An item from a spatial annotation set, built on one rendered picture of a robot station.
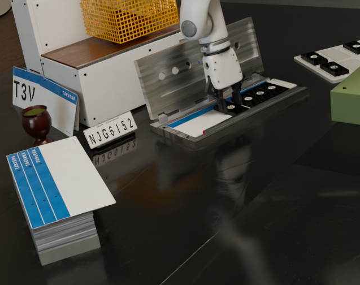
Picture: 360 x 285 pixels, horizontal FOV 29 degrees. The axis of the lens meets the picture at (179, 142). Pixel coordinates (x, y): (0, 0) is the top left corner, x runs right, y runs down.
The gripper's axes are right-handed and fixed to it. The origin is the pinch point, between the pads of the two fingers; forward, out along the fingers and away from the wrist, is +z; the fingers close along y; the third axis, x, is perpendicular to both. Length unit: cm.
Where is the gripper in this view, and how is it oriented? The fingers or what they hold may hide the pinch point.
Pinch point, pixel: (230, 102)
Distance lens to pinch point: 203.5
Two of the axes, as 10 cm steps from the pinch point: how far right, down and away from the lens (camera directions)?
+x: -5.8, -0.7, 8.1
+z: 2.6, 9.3, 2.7
